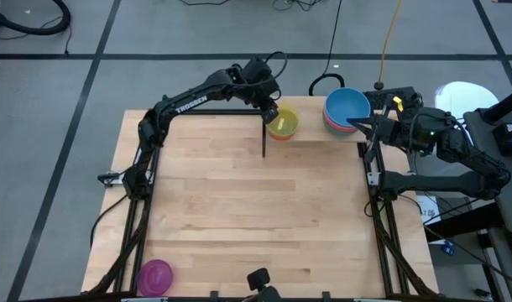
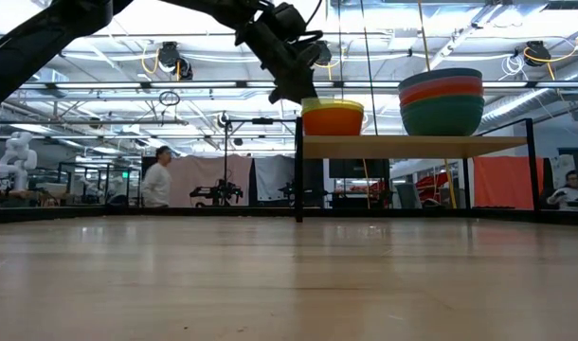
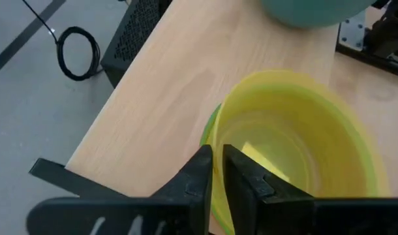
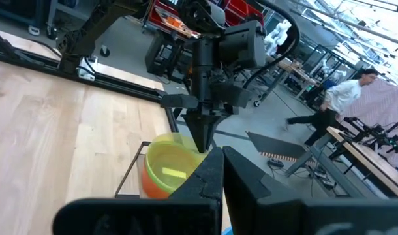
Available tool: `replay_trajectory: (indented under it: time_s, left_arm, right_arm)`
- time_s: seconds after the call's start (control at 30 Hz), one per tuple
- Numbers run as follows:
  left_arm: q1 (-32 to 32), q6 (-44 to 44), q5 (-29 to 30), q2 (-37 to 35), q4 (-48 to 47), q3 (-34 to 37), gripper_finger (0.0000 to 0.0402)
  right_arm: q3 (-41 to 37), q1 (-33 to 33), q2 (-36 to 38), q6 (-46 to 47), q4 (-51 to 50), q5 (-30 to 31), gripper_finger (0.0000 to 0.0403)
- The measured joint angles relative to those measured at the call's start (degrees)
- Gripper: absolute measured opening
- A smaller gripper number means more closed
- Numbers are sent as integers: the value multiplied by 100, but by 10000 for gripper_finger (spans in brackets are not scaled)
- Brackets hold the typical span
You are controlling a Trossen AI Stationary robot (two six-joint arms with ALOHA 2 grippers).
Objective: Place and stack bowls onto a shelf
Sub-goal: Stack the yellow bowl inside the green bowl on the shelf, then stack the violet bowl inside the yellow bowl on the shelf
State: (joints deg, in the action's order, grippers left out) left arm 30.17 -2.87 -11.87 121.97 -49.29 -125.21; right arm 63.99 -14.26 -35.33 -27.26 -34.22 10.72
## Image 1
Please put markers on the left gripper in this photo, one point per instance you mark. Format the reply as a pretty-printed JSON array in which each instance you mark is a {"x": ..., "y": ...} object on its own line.
[{"x": 260, "y": 92}]

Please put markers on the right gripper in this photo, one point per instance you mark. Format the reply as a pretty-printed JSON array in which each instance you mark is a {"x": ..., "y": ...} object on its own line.
[{"x": 392, "y": 131}]

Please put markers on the green translucent bowl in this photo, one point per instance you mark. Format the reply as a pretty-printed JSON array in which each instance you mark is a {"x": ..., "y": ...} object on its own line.
[{"x": 294, "y": 130}]

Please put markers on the red opaque bowl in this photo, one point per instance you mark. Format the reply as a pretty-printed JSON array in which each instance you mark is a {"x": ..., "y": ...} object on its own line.
[{"x": 341, "y": 130}]

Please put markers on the blue opaque bowl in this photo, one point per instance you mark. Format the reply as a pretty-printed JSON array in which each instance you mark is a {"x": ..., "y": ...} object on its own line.
[{"x": 346, "y": 107}]

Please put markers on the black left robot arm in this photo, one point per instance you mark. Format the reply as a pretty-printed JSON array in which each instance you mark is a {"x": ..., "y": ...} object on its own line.
[{"x": 189, "y": 105}]

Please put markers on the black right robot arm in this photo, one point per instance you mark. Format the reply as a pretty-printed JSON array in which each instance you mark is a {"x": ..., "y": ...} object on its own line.
[{"x": 440, "y": 183}]

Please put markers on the black shelf side panel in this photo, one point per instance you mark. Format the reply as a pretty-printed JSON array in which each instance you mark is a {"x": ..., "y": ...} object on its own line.
[{"x": 264, "y": 144}]

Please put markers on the yellow clip on gripper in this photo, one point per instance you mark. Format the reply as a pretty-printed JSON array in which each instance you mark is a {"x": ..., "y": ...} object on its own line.
[{"x": 398, "y": 103}]

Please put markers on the black round plug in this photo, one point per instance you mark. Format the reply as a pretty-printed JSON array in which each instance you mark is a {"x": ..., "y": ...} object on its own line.
[{"x": 378, "y": 86}]

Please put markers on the white round object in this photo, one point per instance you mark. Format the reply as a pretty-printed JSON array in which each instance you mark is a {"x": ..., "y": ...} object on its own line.
[{"x": 466, "y": 98}]

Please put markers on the white printed paper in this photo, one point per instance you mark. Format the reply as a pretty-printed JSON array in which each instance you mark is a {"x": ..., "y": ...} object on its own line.
[{"x": 431, "y": 214}]

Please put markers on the black floor beam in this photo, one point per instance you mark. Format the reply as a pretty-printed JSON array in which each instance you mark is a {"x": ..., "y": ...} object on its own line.
[{"x": 461, "y": 226}]

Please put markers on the black box on side table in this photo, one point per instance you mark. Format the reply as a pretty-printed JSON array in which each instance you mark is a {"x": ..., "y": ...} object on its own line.
[{"x": 505, "y": 140}]

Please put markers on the black bar on side table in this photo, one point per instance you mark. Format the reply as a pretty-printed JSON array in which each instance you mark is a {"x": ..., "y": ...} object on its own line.
[{"x": 505, "y": 105}]

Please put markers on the small blue object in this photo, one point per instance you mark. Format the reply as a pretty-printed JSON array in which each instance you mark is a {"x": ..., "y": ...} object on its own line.
[{"x": 448, "y": 248}]

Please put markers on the small black floor object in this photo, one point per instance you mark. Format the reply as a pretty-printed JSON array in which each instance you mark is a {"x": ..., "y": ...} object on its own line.
[{"x": 483, "y": 293}]

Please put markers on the purple translucent bowl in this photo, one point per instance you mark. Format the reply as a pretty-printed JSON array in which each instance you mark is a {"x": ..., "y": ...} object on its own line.
[{"x": 155, "y": 277}]

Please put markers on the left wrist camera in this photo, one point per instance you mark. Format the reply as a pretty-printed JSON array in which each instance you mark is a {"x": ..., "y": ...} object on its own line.
[{"x": 256, "y": 69}]

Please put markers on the black aluminium table frame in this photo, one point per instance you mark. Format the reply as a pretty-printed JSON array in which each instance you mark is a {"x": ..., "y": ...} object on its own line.
[{"x": 222, "y": 112}]

